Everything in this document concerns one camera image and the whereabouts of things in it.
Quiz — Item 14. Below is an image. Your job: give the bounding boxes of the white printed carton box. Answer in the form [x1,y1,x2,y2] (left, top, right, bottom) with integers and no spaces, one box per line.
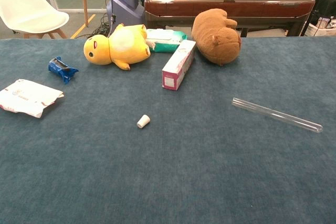
[306,16,336,37]

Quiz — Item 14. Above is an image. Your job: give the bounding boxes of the green white wet wipes pack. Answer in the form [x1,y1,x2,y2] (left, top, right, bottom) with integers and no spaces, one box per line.
[145,28,188,54]

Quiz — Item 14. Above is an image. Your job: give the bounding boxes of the purple grey robot base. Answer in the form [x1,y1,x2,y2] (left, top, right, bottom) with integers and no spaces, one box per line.
[106,0,146,29]

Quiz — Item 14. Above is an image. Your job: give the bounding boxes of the blue felt table cloth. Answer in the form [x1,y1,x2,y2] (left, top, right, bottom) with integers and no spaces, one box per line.
[0,36,336,224]

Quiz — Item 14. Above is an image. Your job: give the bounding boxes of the small white rubber stopper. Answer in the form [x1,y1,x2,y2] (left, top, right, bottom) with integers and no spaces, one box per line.
[136,114,150,129]

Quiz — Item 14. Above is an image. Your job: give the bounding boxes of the brown capybara plush toy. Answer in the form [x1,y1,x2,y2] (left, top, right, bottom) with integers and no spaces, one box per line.
[191,8,242,67]

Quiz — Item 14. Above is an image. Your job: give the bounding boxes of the white shell chair wooden legs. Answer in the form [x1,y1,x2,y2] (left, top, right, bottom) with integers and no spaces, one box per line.
[0,0,70,39]

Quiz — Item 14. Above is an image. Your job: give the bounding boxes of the black equipment case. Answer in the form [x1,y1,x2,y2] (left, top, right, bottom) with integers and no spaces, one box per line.
[309,0,336,25]

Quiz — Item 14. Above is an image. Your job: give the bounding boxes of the black tripod leg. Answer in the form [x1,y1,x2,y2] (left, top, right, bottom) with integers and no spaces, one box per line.
[300,0,332,37]

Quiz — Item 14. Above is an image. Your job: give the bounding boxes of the yellow duck plush toy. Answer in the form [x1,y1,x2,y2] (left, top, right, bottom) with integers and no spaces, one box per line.
[83,23,152,71]

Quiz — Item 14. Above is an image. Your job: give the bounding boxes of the clear glass test tube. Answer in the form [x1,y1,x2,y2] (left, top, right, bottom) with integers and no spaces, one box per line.
[232,97,323,134]

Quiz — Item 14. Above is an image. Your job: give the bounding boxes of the brown mahjong table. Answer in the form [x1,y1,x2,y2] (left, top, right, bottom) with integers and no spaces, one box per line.
[144,0,316,38]

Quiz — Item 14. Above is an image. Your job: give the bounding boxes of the white red crumpled snack bag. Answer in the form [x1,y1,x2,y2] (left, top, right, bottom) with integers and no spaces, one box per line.
[0,78,65,119]

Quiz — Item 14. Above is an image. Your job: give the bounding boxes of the pink white carton box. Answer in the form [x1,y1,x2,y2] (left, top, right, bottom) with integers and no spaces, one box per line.
[162,39,197,91]

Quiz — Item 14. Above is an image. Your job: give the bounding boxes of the black hanging cable with plug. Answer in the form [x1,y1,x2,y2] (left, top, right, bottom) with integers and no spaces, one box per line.
[109,0,117,38]

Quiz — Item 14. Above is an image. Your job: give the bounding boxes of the black floor cable bundle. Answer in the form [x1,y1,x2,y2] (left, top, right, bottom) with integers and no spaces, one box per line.
[89,14,116,38]

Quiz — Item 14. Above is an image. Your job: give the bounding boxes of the blue cookie snack packet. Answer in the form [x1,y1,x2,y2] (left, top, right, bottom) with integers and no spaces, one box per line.
[48,56,80,85]

